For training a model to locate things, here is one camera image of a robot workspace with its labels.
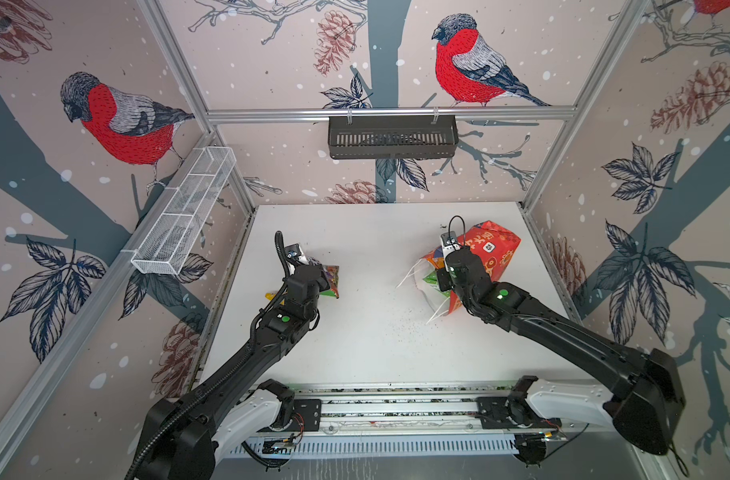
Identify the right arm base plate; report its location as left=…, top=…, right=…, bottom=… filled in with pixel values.
left=474, top=375, right=562, bottom=430

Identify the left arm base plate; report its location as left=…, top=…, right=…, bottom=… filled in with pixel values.
left=266, top=399, right=322, bottom=433

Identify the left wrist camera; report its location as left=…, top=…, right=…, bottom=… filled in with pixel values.
left=284, top=243, right=310, bottom=266

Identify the black hanging wall basket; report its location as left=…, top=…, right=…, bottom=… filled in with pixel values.
left=328, top=115, right=459, bottom=160

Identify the white wire mesh shelf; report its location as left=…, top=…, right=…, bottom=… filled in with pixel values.
left=131, top=146, right=236, bottom=275

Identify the red paper gift bag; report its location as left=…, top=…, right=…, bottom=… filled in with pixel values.
left=399, top=221, right=521, bottom=322

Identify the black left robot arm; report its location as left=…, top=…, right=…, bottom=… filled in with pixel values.
left=125, top=265, right=330, bottom=479

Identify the aluminium mounting rail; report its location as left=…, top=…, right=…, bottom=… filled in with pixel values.
left=232, top=383, right=618, bottom=436

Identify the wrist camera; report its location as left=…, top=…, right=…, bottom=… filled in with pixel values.
left=284, top=243, right=310, bottom=266
left=440, top=231, right=462, bottom=255

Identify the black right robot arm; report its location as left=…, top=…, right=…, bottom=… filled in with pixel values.
left=438, top=246, right=686, bottom=455

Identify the green snack packet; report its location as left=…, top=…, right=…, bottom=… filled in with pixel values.
left=321, top=265, right=340, bottom=299

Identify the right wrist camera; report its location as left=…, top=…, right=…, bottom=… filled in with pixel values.
left=440, top=231, right=462, bottom=255

